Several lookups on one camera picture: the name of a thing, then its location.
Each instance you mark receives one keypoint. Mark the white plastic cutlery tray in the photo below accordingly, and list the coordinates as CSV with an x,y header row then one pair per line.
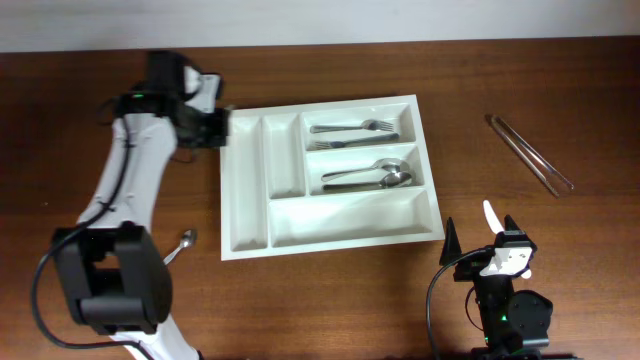
x,y
272,202

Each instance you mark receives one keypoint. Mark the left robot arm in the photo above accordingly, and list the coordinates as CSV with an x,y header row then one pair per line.
x,y
113,278

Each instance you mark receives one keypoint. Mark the white plastic knife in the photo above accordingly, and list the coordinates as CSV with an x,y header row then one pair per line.
x,y
492,218

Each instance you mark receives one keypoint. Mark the steel fork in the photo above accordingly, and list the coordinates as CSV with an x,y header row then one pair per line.
x,y
369,125
372,140

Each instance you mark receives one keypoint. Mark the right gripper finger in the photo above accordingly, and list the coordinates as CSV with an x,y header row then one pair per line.
x,y
510,225
451,246

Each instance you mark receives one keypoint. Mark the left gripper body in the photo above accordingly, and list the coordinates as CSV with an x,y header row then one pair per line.
x,y
202,128

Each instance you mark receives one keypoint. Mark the small steel teaspoon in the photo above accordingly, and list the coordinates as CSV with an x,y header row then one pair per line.
x,y
187,240

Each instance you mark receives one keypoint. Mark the long steel kitchen tongs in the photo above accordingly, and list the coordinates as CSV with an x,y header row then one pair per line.
x,y
550,177

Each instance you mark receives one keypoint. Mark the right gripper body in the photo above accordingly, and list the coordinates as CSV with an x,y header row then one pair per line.
x,y
470,266

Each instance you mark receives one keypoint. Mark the large steel spoon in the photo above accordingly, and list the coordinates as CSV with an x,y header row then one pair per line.
x,y
392,165
391,180

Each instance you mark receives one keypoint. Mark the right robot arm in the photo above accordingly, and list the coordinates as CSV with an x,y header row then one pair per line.
x,y
514,323

